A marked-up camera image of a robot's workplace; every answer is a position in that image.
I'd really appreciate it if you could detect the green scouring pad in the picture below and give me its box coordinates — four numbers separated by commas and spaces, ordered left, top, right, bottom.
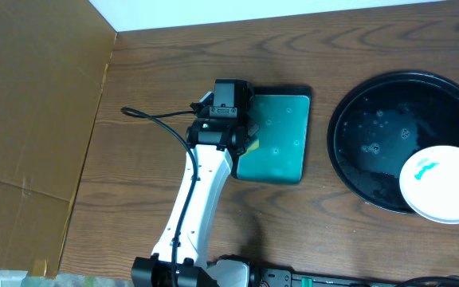
246, 135, 260, 153

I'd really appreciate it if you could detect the white plate with green stain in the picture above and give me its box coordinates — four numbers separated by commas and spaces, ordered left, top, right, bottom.
399, 146, 459, 225

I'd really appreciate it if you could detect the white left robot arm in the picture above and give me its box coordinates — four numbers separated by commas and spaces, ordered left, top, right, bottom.
121, 107, 252, 287

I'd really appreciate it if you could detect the black rectangular soap water tray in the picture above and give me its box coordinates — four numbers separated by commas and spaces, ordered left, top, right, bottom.
232, 85, 312, 185

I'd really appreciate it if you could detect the round black tray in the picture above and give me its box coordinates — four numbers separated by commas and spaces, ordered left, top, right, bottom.
327, 71, 459, 214

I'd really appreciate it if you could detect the brown cardboard panel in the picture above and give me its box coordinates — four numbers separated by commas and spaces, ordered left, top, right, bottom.
0, 0, 116, 277

